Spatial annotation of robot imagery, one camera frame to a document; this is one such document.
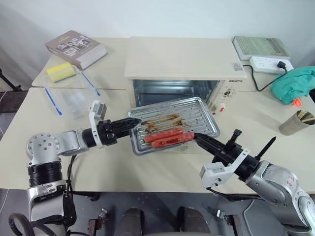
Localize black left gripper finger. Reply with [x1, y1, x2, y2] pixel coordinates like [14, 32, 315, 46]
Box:
[112, 117, 143, 127]
[114, 125, 133, 140]

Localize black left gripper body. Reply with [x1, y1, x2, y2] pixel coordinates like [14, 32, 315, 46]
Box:
[97, 119, 119, 147]

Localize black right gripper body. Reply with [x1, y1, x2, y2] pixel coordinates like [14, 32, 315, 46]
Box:
[211, 130, 247, 168]

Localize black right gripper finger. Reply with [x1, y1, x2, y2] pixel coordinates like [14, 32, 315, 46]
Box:
[196, 141, 215, 162]
[193, 133, 224, 154]

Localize silver metal baking tray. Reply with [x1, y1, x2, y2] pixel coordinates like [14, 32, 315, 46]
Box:
[126, 96, 221, 156]

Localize red sausage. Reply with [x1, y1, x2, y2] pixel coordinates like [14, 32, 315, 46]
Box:
[151, 131, 195, 148]
[144, 127, 185, 144]

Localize white red oven knob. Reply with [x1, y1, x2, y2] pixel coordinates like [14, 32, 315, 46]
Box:
[212, 102, 226, 115]

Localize cream toaster oven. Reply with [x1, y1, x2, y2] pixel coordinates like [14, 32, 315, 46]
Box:
[124, 36, 247, 116]

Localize black pointed ribbed bar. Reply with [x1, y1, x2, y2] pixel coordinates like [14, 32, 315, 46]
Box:
[255, 136, 277, 161]

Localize clear plastic box blue latches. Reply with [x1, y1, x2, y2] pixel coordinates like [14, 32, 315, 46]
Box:
[42, 64, 102, 120]

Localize table caster wheel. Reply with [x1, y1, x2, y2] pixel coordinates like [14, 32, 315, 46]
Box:
[97, 207, 110, 223]
[214, 208, 228, 222]

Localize metal cup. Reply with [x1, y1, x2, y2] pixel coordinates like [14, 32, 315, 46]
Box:
[279, 110, 315, 136]

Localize yellow and white sponge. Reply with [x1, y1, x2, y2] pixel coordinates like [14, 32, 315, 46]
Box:
[46, 61, 76, 83]

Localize wooden sticks bundle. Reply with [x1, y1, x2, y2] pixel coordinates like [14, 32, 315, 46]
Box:
[296, 110, 315, 124]

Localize brown hardcover book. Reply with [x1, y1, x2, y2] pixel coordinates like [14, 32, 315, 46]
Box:
[44, 29, 108, 71]

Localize dark rounded shape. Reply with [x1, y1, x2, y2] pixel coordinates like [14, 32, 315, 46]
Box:
[117, 207, 147, 236]

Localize green cloth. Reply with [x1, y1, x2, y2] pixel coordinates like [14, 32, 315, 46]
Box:
[270, 65, 315, 105]

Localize white power strip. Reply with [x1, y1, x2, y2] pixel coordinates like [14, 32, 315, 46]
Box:
[249, 56, 295, 74]

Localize grey-green thick book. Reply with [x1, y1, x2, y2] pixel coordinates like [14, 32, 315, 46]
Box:
[232, 35, 292, 61]

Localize black tripod stand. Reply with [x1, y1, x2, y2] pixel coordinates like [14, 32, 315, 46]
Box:
[0, 68, 17, 99]

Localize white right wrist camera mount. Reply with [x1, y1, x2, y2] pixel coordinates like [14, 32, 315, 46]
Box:
[199, 149, 250, 189]

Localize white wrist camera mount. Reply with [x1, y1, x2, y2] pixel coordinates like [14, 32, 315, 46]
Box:
[88, 99, 108, 148]
[199, 149, 250, 189]

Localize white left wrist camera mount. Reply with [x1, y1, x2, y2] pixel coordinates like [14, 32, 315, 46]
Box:
[88, 99, 108, 148]

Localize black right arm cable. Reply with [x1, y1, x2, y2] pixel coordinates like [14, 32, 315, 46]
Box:
[206, 186, 262, 198]

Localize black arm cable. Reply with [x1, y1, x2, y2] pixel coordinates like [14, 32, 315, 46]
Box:
[206, 186, 262, 198]
[61, 153, 78, 233]

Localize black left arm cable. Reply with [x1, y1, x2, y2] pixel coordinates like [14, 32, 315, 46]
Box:
[61, 153, 78, 233]

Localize white floor cable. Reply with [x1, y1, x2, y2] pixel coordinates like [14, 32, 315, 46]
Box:
[242, 198, 258, 223]

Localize black plug with cable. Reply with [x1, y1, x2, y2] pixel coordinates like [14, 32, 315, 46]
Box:
[242, 60, 289, 92]

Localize thick black hose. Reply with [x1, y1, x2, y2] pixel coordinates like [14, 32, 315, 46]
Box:
[8, 213, 68, 236]

